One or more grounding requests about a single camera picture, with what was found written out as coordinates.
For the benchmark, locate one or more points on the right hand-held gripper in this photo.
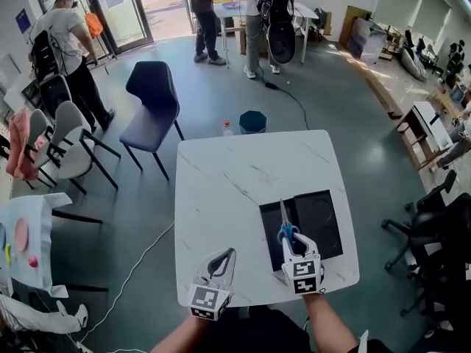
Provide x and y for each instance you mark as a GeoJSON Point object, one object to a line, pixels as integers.
{"type": "Point", "coordinates": [303, 274]}

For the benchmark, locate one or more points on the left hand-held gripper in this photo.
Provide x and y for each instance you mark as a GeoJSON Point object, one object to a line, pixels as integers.
{"type": "Point", "coordinates": [208, 300]}

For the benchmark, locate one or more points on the person's right forearm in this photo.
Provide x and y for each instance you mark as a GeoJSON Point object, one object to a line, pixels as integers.
{"type": "Point", "coordinates": [327, 322]}

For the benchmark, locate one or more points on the person's left forearm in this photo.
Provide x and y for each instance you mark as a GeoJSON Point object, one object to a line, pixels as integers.
{"type": "Point", "coordinates": [180, 337]}

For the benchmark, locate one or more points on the black open box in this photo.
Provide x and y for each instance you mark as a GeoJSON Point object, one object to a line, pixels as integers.
{"type": "Point", "coordinates": [320, 219]}

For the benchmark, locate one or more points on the white marble table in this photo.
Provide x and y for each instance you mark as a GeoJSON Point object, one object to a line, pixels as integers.
{"type": "Point", "coordinates": [228, 197]}

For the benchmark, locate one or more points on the person's black clothing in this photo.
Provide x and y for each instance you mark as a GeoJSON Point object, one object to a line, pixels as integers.
{"type": "Point", "coordinates": [265, 333]}

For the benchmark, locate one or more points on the white paper sheet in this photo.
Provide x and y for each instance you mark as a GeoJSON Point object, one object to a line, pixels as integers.
{"type": "Point", "coordinates": [364, 342]}

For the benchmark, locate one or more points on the black office chair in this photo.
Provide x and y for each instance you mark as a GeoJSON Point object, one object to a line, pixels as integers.
{"type": "Point", "coordinates": [423, 230]}
{"type": "Point", "coordinates": [456, 234]}

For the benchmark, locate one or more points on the teal waste bin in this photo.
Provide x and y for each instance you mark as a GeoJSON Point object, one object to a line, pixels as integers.
{"type": "Point", "coordinates": [253, 123]}

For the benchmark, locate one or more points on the clear bottle red cap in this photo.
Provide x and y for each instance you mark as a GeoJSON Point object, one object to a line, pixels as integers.
{"type": "Point", "coordinates": [227, 130]}

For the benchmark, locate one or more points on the black power adapter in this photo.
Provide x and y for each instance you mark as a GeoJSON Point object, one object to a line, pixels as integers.
{"type": "Point", "coordinates": [272, 85]}

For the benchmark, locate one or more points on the dark blue chair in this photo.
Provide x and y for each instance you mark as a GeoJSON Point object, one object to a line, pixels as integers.
{"type": "Point", "coordinates": [151, 98]}

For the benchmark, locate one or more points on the small red object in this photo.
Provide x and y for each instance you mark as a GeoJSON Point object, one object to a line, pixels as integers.
{"type": "Point", "coordinates": [33, 262]}

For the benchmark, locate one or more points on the white low table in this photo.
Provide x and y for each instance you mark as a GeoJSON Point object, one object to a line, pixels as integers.
{"type": "Point", "coordinates": [428, 120]}

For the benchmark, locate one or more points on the black bottle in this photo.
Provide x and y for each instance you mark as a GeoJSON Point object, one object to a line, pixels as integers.
{"type": "Point", "coordinates": [435, 118]}

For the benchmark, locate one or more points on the white tablecloth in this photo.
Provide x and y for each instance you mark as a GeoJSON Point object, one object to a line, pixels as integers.
{"type": "Point", "coordinates": [37, 204]}

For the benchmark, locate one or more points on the pink plate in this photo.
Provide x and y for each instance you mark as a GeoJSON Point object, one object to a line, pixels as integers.
{"type": "Point", "coordinates": [21, 234]}

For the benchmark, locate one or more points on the black oval shell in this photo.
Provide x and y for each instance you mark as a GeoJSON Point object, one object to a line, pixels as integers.
{"type": "Point", "coordinates": [55, 94]}
{"type": "Point", "coordinates": [281, 44]}

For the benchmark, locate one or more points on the small yellow object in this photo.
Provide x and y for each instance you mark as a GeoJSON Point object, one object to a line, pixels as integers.
{"type": "Point", "coordinates": [8, 254]}

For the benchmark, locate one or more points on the grey beanbag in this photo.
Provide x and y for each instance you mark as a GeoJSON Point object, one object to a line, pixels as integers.
{"type": "Point", "coordinates": [414, 64]}

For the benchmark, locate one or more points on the grey panel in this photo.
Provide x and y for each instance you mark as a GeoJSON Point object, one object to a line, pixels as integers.
{"type": "Point", "coordinates": [368, 40]}

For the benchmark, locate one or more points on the pink jacket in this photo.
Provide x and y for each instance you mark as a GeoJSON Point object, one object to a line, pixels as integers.
{"type": "Point", "coordinates": [22, 145]}

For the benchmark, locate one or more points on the wooden board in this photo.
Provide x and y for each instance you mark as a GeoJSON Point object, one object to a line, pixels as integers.
{"type": "Point", "coordinates": [347, 24]}

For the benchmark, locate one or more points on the white folding table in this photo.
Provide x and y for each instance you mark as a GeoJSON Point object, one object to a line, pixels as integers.
{"type": "Point", "coordinates": [305, 13]}

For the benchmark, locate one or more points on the black clothes rack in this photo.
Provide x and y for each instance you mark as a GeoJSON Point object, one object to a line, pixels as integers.
{"type": "Point", "coordinates": [105, 46]}

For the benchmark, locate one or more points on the blue plate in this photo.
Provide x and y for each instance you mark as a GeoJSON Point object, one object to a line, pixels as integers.
{"type": "Point", "coordinates": [231, 5]}

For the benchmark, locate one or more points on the orange bag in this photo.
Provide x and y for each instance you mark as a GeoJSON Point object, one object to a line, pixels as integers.
{"type": "Point", "coordinates": [93, 25]}

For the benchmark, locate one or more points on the glass entrance door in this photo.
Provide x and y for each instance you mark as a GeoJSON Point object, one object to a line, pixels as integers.
{"type": "Point", "coordinates": [121, 9]}

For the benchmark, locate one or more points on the grey chair black frame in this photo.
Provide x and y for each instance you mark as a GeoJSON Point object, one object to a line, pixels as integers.
{"type": "Point", "coordinates": [38, 127]}
{"type": "Point", "coordinates": [66, 123]}

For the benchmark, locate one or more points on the blue wall poster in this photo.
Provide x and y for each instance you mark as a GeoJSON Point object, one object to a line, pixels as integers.
{"type": "Point", "coordinates": [22, 20]}

